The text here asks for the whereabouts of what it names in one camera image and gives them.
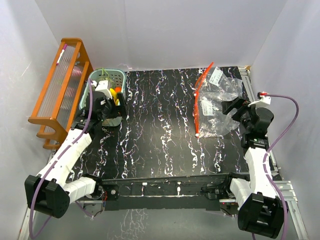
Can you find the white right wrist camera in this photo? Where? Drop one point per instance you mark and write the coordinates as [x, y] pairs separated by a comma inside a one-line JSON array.
[[263, 100]]

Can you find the teal plastic basket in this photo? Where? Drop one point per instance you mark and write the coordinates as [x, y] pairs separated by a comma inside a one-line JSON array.
[[120, 78]]

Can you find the clear zip bag with fruit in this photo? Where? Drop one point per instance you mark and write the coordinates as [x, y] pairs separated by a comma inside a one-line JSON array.
[[216, 82]]

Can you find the fake orange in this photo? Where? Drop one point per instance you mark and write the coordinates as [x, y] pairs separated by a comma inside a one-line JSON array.
[[118, 89]]

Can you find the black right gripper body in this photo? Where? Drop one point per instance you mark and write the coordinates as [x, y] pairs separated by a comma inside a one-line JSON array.
[[245, 113]]

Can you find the orange wooden rack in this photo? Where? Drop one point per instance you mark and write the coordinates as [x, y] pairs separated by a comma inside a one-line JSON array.
[[60, 96]]

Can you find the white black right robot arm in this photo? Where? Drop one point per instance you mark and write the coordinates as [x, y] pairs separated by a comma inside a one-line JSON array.
[[257, 170]]

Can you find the aluminium frame rail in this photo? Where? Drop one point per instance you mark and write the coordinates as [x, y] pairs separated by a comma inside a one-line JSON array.
[[189, 192]]

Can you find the pink white marker pen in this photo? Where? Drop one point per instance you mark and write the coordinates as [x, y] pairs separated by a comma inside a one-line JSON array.
[[61, 54]]

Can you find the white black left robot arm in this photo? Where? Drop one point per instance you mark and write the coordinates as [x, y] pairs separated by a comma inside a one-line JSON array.
[[70, 155]]

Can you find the fake banana bunch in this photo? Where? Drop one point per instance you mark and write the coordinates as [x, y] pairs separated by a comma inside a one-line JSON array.
[[114, 96]]

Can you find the fake green netted melon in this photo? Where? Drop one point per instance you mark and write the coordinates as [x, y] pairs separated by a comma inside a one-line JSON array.
[[103, 75]]

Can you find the clear zip bag with vegetables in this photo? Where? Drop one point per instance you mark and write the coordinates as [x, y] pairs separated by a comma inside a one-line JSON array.
[[209, 120]]

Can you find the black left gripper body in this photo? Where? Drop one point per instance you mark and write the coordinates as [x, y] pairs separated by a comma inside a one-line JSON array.
[[111, 110]]

